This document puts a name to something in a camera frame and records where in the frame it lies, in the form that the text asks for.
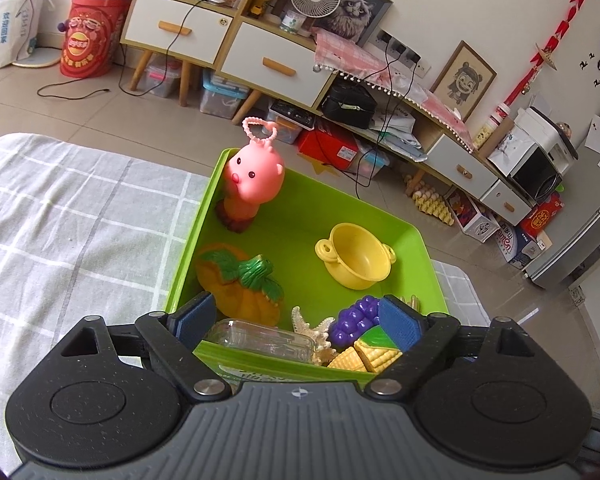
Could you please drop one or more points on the purple toy grapes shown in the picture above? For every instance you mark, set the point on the purple toy grapes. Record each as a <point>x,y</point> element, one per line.
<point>354,321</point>

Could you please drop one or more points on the clear plastic container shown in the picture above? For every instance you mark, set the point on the clear plastic container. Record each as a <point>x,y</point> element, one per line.
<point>263,340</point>

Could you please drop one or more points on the green plastic storage box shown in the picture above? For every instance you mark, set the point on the green plastic storage box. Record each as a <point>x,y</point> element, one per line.
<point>285,231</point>

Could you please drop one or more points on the black microwave oven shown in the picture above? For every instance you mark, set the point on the black microwave oven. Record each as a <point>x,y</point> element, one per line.
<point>528,167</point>

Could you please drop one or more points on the cat picture frame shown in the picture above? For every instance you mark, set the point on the cat picture frame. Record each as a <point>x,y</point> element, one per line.
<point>355,20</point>

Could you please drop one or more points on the pink pig toy figure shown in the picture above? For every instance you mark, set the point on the pink pig toy figure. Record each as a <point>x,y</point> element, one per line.
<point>252,177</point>

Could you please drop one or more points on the cartoon girl picture frame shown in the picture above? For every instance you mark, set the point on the cartoon girl picture frame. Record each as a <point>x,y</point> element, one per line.
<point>464,80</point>

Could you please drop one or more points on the beige starfish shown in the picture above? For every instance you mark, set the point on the beige starfish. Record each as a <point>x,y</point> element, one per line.
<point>324,352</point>

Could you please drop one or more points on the red gift bucket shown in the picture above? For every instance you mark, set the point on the red gift bucket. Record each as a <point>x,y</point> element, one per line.
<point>92,33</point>

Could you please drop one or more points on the toy corn cob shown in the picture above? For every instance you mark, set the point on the toy corn cob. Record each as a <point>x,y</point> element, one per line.
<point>372,353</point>

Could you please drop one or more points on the pink table runner cloth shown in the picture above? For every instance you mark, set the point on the pink table runner cloth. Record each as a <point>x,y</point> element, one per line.
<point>348,60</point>

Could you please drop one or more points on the orange toy pumpkin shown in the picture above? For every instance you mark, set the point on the orange toy pumpkin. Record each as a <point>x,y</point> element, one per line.
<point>242,286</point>

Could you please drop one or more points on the yellow egg tray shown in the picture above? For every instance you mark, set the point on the yellow egg tray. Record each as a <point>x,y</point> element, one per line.
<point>428,201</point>

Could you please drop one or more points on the yellow toy pot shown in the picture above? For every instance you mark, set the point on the yellow toy pot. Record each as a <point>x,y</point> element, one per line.
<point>354,257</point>

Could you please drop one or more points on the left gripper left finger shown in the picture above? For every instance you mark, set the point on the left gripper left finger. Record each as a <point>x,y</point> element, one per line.
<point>171,340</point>

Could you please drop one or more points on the white paper shopping bag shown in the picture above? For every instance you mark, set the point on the white paper shopping bag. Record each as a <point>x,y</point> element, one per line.
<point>18,29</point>

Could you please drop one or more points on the red cardboard box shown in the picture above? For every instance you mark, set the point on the red cardboard box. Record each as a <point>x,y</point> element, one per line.
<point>334,148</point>

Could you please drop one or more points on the black bag on shelf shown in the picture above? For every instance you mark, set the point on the black bag on shelf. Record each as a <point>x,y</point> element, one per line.
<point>349,103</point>

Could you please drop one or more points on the tan rubber octopus toy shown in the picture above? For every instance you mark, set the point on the tan rubber octopus toy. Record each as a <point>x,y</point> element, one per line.
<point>413,303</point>

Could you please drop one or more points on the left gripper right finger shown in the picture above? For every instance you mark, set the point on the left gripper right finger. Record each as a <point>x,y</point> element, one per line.
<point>415,334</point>

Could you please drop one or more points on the wooden tv cabinet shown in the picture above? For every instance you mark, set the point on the wooden tv cabinet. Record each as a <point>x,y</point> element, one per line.
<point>270,62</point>

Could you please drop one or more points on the grey checked cloth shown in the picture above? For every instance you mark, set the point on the grey checked cloth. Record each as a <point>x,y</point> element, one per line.
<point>88,232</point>

